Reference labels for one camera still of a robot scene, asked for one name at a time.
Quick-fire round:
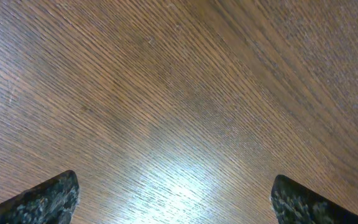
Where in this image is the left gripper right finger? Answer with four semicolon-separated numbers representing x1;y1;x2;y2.
270;174;358;224

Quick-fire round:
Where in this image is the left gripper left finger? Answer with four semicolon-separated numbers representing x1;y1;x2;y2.
0;170;80;224

